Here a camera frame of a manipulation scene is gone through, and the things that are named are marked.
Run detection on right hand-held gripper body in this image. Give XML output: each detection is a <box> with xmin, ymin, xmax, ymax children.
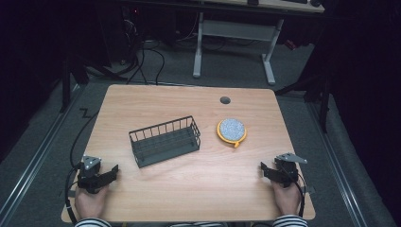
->
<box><xmin>273</xmin><ymin>152</ymin><xmax>308</xmax><ymax>189</ymax></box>

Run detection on person's striped sleeve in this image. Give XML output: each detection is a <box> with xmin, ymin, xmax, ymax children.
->
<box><xmin>271</xmin><ymin>214</ymin><xmax>308</xmax><ymax>227</ymax></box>
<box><xmin>74</xmin><ymin>218</ymin><xmax>112</xmax><ymax>227</ymax></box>

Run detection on metal floor rail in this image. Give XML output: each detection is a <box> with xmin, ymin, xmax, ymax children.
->
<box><xmin>0</xmin><ymin>83</ymin><xmax>88</xmax><ymax>223</ymax></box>
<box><xmin>306</xmin><ymin>100</ymin><xmax>368</xmax><ymax>227</ymax></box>

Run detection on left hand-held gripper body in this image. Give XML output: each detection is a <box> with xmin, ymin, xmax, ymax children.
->
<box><xmin>77</xmin><ymin>154</ymin><xmax>110</xmax><ymax>195</ymax></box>

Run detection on computer tower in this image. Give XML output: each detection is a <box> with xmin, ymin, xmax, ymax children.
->
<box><xmin>105</xmin><ymin>4</ymin><xmax>143</xmax><ymax>65</ymax></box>

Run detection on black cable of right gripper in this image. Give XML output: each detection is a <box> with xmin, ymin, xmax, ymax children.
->
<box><xmin>282</xmin><ymin>165</ymin><xmax>307</xmax><ymax>218</ymax></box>

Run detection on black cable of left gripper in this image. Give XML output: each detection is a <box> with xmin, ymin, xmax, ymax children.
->
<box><xmin>64</xmin><ymin>110</ymin><xmax>100</xmax><ymax>225</ymax></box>

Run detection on black floor cables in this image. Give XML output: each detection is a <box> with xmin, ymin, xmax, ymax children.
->
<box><xmin>84</xmin><ymin>37</ymin><xmax>202</xmax><ymax>88</ymax></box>

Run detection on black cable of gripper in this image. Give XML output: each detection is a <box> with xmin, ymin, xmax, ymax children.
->
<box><xmin>64</xmin><ymin>110</ymin><xmax>100</xmax><ymax>225</ymax></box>
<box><xmin>282</xmin><ymin>165</ymin><xmax>307</xmax><ymax>218</ymax></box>

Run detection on person's right hand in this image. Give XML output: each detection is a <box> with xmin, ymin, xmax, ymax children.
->
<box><xmin>271</xmin><ymin>180</ymin><xmax>302</xmax><ymax>217</ymax></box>

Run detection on dark wire basket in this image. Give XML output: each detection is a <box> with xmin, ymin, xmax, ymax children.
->
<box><xmin>128</xmin><ymin>115</ymin><xmax>201</xmax><ymax>169</ymax></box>

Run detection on white-legged desk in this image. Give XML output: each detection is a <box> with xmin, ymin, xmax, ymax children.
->
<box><xmin>192</xmin><ymin>0</ymin><xmax>325</xmax><ymax>86</ymax></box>

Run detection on person's left hand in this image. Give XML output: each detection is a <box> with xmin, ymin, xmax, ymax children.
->
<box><xmin>74</xmin><ymin>183</ymin><xmax>110</xmax><ymax>220</ymax></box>

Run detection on black stand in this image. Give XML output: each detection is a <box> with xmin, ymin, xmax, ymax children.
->
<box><xmin>274</xmin><ymin>72</ymin><xmax>332</xmax><ymax>133</ymax></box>
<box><xmin>60</xmin><ymin>53</ymin><xmax>91</xmax><ymax>114</ymax></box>

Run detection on person's left striped sleeve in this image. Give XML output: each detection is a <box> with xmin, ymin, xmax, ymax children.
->
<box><xmin>74</xmin><ymin>218</ymin><xmax>112</xmax><ymax>227</ymax></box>

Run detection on person's right striped sleeve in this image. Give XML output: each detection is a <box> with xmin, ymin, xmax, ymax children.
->
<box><xmin>271</xmin><ymin>214</ymin><xmax>308</xmax><ymax>227</ymax></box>

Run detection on round yellow-rimmed scrubbing pad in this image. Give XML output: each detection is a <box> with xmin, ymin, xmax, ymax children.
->
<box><xmin>216</xmin><ymin>117</ymin><xmax>248</xmax><ymax>148</ymax></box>

